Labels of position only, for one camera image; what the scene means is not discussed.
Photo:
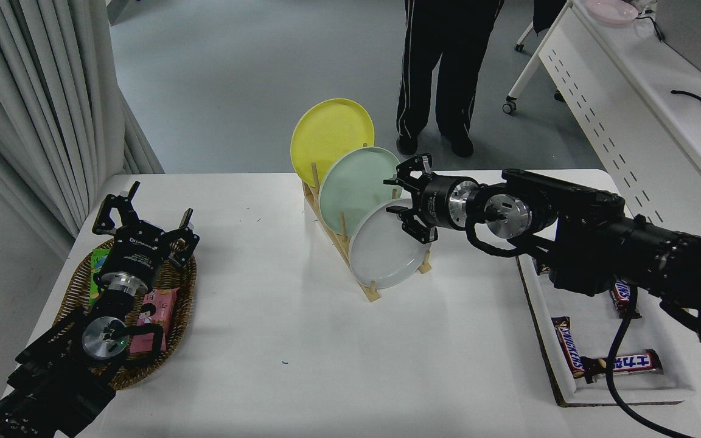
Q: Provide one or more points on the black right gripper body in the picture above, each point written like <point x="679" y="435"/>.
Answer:
<point x="435" y="201"/>

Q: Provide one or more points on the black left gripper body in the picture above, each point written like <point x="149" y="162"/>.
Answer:
<point x="137" y="252"/>

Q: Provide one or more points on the grey plate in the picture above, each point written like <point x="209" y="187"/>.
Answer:
<point x="381" y="255"/>

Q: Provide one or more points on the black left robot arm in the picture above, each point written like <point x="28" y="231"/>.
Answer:
<point x="52" y="377"/>

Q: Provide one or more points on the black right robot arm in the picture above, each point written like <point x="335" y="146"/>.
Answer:
<point x="600" y="237"/>

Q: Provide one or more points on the mint green plate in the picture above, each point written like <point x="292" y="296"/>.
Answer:
<point x="356" y="182"/>

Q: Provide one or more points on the wooden plate rack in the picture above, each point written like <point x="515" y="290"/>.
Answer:
<point x="366" y="291"/>

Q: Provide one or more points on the yellow plate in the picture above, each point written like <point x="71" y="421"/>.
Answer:
<point x="326" y="134"/>

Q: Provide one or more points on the pink plate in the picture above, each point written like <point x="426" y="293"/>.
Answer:
<point x="612" y="11"/>

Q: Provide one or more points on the brown wicker basket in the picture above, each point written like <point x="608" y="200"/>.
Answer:
<point x="183" y="286"/>

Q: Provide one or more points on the green snack packet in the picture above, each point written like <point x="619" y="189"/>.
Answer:
<point x="96" y="274"/>

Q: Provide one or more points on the pink snack packet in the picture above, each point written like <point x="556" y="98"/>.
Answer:
<point x="165" y="307"/>

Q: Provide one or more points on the pale grey curtain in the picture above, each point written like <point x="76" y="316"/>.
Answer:
<point x="28" y="109"/>

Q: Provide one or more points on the white tray with brown edge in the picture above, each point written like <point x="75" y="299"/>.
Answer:
<point x="575" y="304"/>

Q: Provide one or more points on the white perforated desk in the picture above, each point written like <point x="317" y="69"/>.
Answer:
<point x="600" y="140"/>

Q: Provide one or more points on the brown Snickers bar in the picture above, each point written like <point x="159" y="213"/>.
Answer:
<point x="623" y="298"/>
<point x="568" y="344"/>

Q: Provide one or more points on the brown bar with white letters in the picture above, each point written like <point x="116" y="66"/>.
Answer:
<point x="627" y="363"/>

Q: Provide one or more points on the grey laptop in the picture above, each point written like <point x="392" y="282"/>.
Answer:
<point x="697" y="33"/>

